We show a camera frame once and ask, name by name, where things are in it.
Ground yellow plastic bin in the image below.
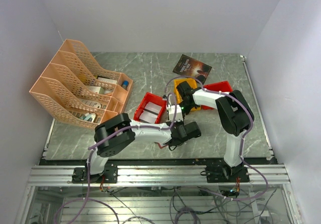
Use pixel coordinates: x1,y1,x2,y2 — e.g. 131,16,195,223
174,78,201,111

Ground white credit card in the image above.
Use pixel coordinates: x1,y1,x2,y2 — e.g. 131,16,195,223
139,102,162,124

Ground red plastic bin with cards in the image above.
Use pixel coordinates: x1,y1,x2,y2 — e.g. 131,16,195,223
133,92,166,124

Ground red leather card holder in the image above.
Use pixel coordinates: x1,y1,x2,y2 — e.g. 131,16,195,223
156,143,168,149

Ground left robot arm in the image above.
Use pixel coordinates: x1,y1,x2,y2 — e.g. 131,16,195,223
84,114,201,182

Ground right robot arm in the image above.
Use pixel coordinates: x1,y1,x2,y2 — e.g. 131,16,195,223
176,81,254,182

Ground dark booklet three days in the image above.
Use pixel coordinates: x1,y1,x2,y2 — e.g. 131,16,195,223
173,54,212,84

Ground blue capped bottle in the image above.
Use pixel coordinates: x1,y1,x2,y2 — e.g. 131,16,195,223
122,80,129,89

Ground peach plastic desk organizer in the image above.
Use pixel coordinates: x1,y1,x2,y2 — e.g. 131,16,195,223
30,39,133,129

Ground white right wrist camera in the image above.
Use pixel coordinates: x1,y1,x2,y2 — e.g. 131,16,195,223
167,105,184,124

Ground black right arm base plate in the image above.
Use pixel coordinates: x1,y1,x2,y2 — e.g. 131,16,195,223
200,158,250,183

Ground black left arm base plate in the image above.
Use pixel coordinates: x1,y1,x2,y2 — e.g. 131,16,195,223
71,164,118,184

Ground aluminium mounting rail frame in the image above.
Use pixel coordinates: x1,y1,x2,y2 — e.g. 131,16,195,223
15,158,303,223

